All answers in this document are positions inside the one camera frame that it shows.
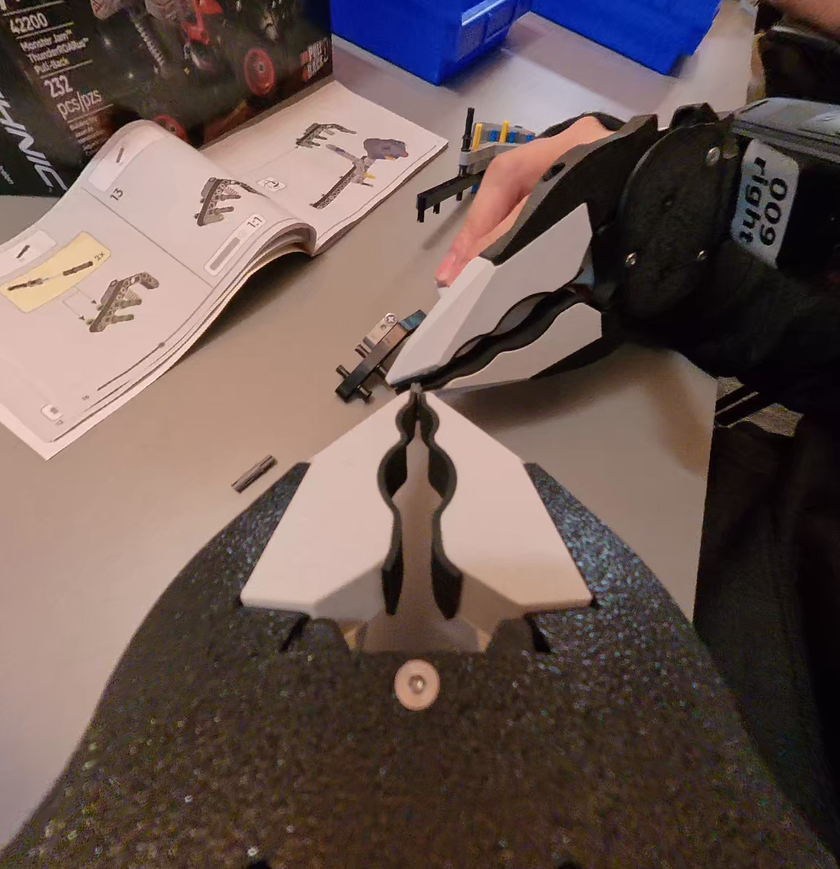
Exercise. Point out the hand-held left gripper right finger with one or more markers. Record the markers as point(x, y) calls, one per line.
point(515, 536)

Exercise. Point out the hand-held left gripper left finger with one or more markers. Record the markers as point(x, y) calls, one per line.
point(311, 536)

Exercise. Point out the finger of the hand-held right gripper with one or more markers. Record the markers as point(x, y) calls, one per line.
point(528, 353)
point(460, 312)

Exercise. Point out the person's right forearm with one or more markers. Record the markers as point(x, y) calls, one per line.
point(810, 61)

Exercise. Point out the grey desk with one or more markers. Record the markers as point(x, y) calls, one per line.
point(87, 543)

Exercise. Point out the person's right hand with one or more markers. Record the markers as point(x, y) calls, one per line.
point(501, 190)

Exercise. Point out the small dark grey axle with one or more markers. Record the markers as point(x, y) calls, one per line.
point(253, 472)

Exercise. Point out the black brick beam assembly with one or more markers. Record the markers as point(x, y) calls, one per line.
point(365, 366)

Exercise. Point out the grey brick assembly yellow pins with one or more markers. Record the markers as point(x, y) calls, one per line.
point(471, 159)

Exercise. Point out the blue plastic bin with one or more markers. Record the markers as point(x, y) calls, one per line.
point(630, 27)
point(426, 34)

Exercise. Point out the person's dark trousers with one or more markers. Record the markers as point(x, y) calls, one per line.
point(786, 611)

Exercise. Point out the open instruction booklet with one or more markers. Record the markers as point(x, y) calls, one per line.
point(155, 258)

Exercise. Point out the black toy set box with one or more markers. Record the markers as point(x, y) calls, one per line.
point(155, 61)

